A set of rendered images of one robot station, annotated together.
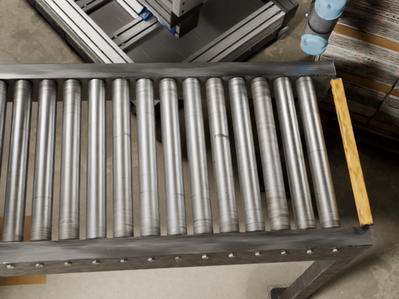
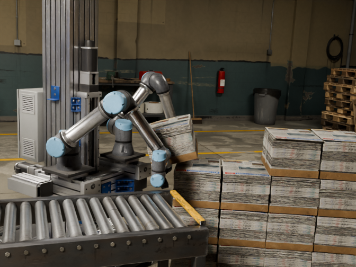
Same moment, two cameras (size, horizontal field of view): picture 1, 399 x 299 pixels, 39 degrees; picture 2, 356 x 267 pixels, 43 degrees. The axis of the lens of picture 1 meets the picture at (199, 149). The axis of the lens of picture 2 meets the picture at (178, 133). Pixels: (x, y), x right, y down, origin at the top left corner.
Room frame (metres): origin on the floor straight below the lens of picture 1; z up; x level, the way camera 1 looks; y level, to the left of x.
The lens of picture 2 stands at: (-1.27, -0.18, 1.55)
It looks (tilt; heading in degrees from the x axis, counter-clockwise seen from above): 11 degrees down; 356
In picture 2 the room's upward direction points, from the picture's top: 3 degrees clockwise
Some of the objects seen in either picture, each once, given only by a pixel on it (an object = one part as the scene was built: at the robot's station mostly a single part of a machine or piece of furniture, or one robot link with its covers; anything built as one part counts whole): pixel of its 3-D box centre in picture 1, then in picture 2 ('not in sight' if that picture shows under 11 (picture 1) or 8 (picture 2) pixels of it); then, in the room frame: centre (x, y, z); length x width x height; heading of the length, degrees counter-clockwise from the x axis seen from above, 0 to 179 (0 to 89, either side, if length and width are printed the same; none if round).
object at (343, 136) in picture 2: not in sight; (338, 135); (1.38, -1.38, 1.06); 0.37 x 0.28 x 0.01; 171
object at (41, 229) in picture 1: (44, 158); (9, 225); (0.56, 0.38, 0.77); 0.47 x 0.05 x 0.05; 15
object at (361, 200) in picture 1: (351, 148); (186, 205); (0.76, -0.39, 0.81); 0.43 x 0.03 x 0.02; 15
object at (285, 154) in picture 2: not in sight; (289, 151); (1.41, -1.09, 0.95); 0.38 x 0.29 x 0.23; 174
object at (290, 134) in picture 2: not in sight; (292, 133); (1.39, -1.09, 1.06); 0.37 x 0.29 x 0.01; 174
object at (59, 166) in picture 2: not in sight; (69, 159); (1.34, 0.27, 0.87); 0.15 x 0.15 x 0.10
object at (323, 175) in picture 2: not in sight; (337, 168); (1.36, -1.39, 0.86); 0.38 x 0.29 x 0.04; 171
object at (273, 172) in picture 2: not in sight; (287, 165); (1.40, -1.09, 0.86); 0.38 x 0.29 x 0.04; 174
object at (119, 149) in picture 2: not in sight; (123, 146); (1.74, -0.03, 0.87); 0.15 x 0.15 x 0.10
